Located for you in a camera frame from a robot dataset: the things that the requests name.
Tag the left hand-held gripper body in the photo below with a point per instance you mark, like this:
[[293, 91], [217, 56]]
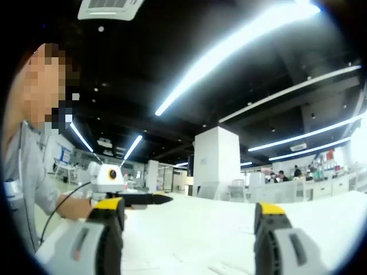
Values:
[[103, 183]]

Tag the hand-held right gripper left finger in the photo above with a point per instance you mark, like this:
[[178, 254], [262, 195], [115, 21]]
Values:
[[86, 246]]

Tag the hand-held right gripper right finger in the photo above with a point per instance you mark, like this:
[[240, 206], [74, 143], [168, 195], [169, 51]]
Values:
[[286, 252]]

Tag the ceiling light strip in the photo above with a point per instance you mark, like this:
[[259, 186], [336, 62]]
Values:
[[309, 149], [229, 51], [81, 137], [133, 147], [309, 133]]

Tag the person's grey shirt torso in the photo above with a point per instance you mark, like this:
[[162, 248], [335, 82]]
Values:
[[25, 160]]

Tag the white square pillar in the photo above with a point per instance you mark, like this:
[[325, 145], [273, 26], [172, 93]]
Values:
[[216, 160]]

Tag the grey chest device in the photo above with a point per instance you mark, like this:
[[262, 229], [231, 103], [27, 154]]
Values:
[[11, 194]]

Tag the shelf with colourful boxes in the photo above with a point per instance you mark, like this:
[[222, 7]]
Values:
[[329, 161]]

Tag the small ceiling air conditioner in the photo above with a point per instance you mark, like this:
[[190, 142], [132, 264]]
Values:
[[298, 147]]

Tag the white curved ceiling trim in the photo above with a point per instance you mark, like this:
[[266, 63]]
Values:
[[289, 91]]

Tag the white ceiling air conditioner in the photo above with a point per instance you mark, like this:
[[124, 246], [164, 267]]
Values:
[[110, 8]]

